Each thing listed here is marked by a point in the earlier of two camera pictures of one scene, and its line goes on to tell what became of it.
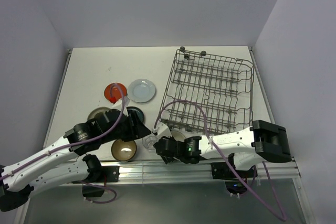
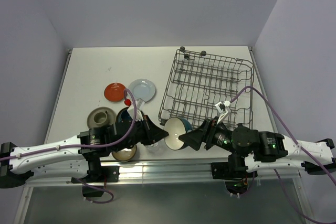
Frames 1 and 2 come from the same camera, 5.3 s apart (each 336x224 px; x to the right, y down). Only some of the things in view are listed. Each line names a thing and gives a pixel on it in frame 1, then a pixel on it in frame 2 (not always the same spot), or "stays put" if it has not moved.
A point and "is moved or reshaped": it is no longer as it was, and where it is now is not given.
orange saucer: x=116 y=94 stays put
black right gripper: x=166 y=159 to x=193 y=138
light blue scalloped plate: x=142 y=90 stays put
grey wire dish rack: x=209 y=93 stays put
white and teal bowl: x=179 y=135 is moved or reshaped
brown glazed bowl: x=124 y=151 stays put
